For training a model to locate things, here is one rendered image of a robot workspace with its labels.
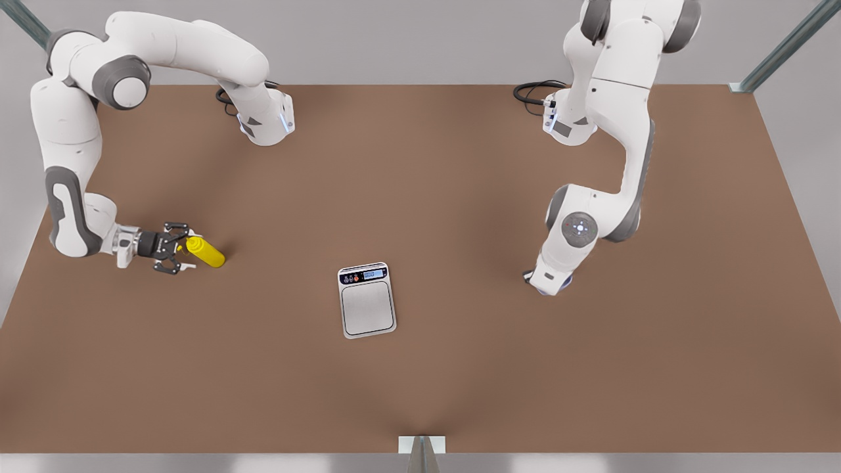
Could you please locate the silver kitchen scale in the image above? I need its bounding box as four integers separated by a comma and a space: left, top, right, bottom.
338, 262, 398, 340

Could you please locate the yellow sauce bottle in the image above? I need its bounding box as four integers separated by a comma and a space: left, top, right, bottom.
185, 236, 226, 268

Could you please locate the silver frame post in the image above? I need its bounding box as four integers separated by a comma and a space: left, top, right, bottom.
0, 0, 52, 51
398, 435, 446, 473
729, 0, 841, 94

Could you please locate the black cable loop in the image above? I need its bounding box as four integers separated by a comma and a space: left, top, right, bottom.
216, 80, 282, 118
513, 80, 568, 118

